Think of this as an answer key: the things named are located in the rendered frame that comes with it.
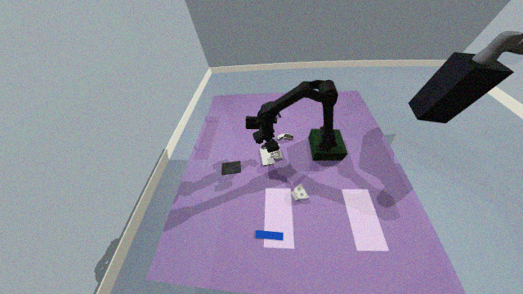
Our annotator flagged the blue rectangular bar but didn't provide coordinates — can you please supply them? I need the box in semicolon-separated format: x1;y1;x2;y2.
255;230;283;240

